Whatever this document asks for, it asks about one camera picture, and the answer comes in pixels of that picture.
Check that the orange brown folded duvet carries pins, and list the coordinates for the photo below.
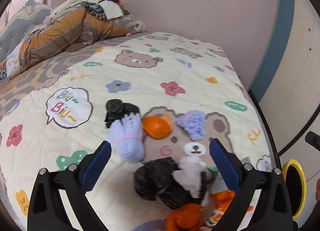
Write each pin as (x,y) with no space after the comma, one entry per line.
(74,25)

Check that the orange tangerine peel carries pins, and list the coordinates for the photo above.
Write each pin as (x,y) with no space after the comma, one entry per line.
(188,217)

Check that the large crumpled black bag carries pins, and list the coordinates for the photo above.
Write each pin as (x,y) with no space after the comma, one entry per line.
(155,180)

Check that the person's right hand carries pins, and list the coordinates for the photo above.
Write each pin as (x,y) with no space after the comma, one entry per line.
(317,196)

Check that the small lilac yarn bundle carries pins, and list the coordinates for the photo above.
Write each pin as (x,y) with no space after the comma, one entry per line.
(193,122)

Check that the crumpled white tissue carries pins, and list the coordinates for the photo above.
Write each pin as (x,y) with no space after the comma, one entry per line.
(189,174)

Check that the small black bag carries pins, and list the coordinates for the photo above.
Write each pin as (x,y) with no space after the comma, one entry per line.
(116,110)

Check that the large lilac yarn bundle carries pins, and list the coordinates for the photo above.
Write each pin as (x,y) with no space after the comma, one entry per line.
(126,135)

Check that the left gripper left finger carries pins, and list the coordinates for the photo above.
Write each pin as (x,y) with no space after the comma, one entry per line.
(46,209)

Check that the grey blue pillow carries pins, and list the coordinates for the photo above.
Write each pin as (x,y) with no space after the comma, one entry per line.
(31,14)

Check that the yellow rimmed trash bin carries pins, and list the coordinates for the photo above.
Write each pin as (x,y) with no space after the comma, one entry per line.
(295,180)

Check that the cartoon bear bed quilt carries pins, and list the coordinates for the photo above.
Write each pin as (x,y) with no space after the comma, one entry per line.
(53,114)

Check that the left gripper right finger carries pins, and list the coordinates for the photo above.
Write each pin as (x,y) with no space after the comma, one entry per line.
(273,209)

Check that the orange peel on bear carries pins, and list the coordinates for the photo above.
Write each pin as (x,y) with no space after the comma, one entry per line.
(158,126)

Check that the pile of clothes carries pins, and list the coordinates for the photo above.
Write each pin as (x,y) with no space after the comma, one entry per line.
(105,9)

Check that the orange snack wrapper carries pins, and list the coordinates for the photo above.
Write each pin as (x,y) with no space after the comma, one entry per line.
(221,198)

